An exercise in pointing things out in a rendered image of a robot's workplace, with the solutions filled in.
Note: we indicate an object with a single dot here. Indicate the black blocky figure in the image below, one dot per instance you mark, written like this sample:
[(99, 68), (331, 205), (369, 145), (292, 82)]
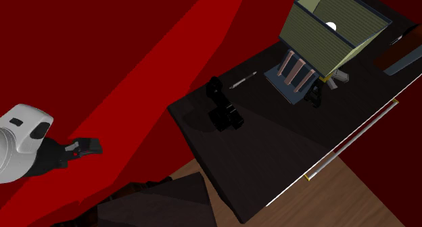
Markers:
[(224, 111)]

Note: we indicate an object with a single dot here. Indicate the grey pen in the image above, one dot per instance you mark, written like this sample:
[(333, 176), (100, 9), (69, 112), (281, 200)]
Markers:
[(243, 80)]

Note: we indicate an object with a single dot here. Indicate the green shade table lamp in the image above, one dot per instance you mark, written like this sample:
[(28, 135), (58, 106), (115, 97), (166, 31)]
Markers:
[(313, 38)]

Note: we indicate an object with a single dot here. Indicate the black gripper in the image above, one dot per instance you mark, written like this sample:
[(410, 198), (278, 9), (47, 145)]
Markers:
[(49, 157)]

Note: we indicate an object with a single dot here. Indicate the dark red book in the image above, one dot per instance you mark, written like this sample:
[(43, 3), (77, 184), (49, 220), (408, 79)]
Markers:
[(400, 53)]

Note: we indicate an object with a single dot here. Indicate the small black object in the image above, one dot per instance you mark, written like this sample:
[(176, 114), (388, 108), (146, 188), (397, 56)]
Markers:
[(313, 94)]

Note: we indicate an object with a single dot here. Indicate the grey angular object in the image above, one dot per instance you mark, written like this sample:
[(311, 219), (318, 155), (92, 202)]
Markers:
[(339, 76)]

